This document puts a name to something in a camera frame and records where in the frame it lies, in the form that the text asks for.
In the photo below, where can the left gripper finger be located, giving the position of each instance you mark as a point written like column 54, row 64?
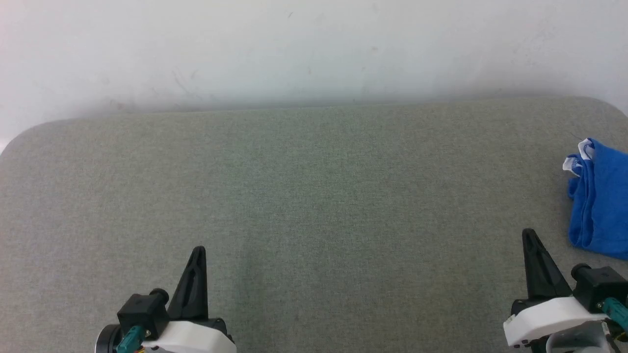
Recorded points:
column 192, row 289

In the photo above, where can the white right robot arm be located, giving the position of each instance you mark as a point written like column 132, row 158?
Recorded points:
column 581, row 343

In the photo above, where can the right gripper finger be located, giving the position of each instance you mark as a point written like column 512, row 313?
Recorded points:
column 542, row 274

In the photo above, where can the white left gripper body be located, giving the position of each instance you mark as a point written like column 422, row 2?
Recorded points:
column 196, row 338

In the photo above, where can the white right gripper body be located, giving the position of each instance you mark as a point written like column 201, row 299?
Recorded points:
column 549, row 318

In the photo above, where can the blue garment with white trim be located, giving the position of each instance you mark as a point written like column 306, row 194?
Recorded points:
column 603, row 201

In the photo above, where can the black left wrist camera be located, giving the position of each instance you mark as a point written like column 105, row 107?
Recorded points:
column 140, row 314

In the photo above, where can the grey fabric sofa cushion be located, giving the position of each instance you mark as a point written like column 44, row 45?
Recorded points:
column 314, row 206

